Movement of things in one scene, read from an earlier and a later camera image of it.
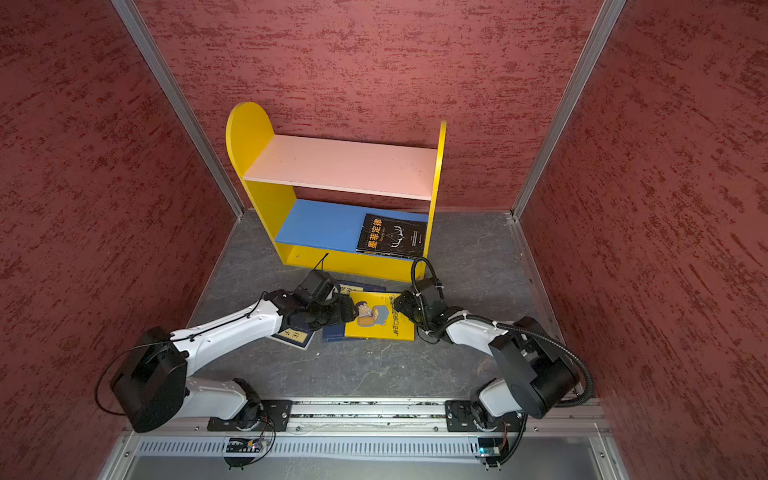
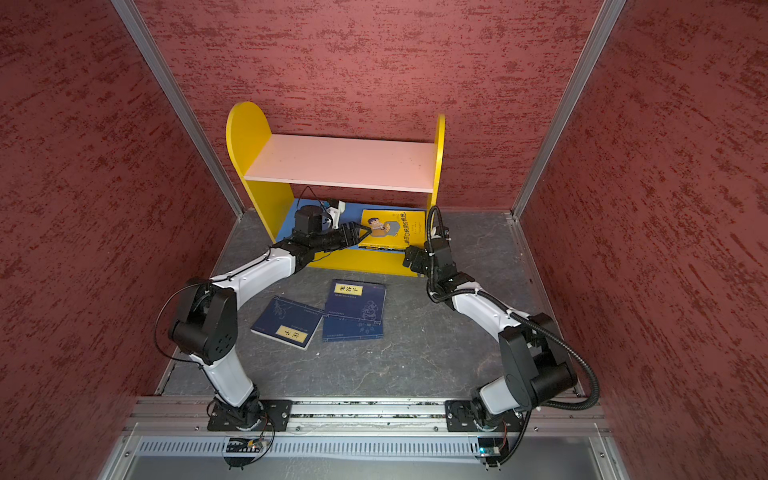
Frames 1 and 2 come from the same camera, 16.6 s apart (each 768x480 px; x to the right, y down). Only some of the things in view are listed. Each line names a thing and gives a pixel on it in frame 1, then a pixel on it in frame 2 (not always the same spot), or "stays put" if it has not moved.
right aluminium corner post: x=596 y=43 stays put
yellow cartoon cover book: x=378 y=318 -> x=396 y=229
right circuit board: x=490 y=446 stays put
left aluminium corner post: x=162 y=74 stays put
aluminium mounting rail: x=389 y=416 stays put
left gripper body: x=324 y=313 -> x=328 y=239
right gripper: x=404 y=306 -> x=419 y=254
